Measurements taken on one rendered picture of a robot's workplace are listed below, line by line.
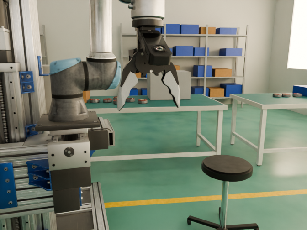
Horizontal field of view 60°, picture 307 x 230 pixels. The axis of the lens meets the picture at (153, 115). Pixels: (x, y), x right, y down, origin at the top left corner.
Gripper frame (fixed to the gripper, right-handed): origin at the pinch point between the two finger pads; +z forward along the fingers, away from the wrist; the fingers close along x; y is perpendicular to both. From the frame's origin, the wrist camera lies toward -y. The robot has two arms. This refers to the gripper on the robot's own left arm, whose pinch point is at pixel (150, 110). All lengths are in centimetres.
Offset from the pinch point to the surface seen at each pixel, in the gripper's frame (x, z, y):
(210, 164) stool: -67, 59, 93
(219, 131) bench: -134, 71, 198
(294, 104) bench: -218, 41, 182
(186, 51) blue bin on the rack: -236, -22, 543
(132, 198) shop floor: -26, 115, 159
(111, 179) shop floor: -13, 115, 205
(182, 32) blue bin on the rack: -227, -67, 545
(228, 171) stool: -73, 59, 80
